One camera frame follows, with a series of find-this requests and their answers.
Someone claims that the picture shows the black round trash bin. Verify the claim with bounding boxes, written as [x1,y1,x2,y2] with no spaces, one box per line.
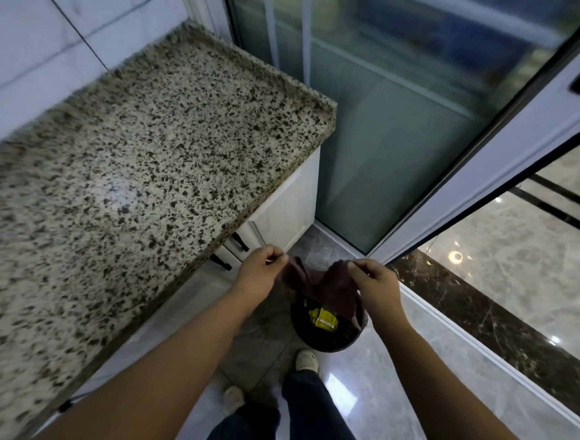
[290,290,369,354]

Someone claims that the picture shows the white base cabinet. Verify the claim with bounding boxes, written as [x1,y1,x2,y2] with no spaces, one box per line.
[213,146,321,273]

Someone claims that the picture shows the white framed glass sliding door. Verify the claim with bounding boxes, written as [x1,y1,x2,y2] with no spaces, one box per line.
[226,0,580,266]

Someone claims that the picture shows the person's left hand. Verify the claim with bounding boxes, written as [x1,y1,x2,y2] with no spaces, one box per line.
[231,245,289,314]

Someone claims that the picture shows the dark red cloth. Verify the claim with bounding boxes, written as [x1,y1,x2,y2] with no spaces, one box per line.
[280,256,366,332]

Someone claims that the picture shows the person's right hand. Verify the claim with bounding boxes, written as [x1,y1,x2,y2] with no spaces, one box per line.
[347,259,407,325]

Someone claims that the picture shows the white sliding door floor track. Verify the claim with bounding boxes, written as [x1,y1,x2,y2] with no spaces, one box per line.
[398,282,580,437]

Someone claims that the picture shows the person's right beige shoe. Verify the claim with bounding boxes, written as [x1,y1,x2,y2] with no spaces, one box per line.
[295,348,321,376]

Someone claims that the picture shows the yellow crumpled wrapper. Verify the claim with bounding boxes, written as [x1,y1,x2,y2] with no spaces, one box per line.
[308,307,339,331]

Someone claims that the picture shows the person's beige shoe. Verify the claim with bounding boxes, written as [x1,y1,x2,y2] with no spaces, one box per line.
[295,348,321,376]
[221,386,246,416]

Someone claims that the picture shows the person's right forearm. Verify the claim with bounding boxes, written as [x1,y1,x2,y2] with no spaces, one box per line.
[371,313,519,440]

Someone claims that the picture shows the person's left forearm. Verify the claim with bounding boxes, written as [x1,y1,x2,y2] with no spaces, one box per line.
[34,290,260,440]

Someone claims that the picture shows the person's left beige shoe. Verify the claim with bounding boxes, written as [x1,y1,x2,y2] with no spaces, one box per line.
[221,386,246,416]

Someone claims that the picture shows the dark blue trousers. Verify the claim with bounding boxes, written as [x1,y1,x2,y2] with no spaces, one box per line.
[206,369,359,440]

